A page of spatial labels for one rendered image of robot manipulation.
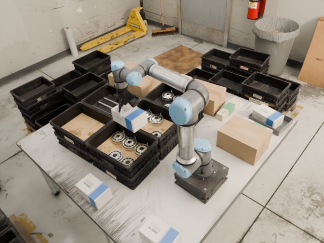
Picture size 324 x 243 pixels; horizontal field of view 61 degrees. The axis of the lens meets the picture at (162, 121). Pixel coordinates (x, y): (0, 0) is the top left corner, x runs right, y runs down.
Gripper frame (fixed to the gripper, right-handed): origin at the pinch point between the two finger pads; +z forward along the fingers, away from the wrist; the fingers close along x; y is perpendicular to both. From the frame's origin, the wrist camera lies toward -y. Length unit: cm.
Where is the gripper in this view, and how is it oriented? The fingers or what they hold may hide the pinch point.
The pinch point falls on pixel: (128, 114)
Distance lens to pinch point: 175.1
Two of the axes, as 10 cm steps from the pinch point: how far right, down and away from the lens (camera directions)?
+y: -7.4, -3.9, 5.5
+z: 0.7, 7.6, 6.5
